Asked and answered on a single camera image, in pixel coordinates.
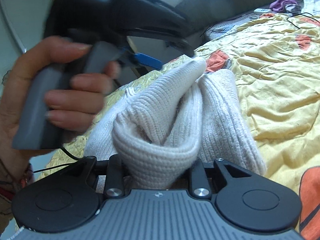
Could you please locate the person left hand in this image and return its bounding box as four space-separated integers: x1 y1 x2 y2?
0 35 122 181

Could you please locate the black cable on bed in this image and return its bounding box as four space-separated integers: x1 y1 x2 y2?
286 11 320 30

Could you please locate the white knit sweater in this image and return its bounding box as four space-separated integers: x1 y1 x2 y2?
84 58 266 189

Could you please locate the purple cloth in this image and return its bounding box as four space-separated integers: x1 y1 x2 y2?
269 0 302 14

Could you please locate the white remote control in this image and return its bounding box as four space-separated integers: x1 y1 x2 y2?
253 8 272 15

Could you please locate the white patterned pillow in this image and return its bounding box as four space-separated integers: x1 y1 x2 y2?
302 0 320 14

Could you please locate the glass sliding wardrobe door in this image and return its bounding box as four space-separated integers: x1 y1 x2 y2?
1 0 53 90

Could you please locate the plaid pillow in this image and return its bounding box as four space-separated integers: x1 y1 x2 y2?
201 10 264 41

